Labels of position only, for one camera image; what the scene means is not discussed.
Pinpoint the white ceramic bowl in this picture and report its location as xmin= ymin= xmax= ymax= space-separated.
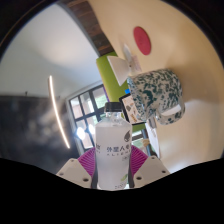
xmin=106 ymin=55 xmax=135 ymax=87

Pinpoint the flat round red coaster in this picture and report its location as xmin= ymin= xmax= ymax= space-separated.
xmin=133 ymin=26 xmax=152 ymax=56

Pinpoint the green speckled white mug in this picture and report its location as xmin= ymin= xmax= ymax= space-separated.
xmin=126 ymin=68 xmax=186 ymax=126

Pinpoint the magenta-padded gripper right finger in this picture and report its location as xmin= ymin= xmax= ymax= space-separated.
xmin=129 ymin=144 xmax=171 ymax=189

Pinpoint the clear water bottle black cap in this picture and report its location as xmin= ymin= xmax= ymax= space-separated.
xmin=94 ymin=101 xmax=134 ymax=192

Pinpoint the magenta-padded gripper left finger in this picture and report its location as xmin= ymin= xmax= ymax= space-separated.
xmin=55 ymin=147 xmax=97 ymax=190

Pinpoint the green upholstered bench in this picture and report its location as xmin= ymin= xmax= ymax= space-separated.
xmin=95 ymin=50 xmax=148 ymax=133

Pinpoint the large dark-framed grid window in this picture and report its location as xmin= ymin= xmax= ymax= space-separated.
xmin=66 ymin=83 xmax=111 ymax=156

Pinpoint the group of pendant lamps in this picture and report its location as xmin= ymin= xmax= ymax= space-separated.
xmin=75 ymin=123 xmax=98 ymax=141

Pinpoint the curved linear ceiling light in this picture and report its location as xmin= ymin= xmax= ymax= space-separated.
xmin=48 ymin=75 xmax=72 ymax=150

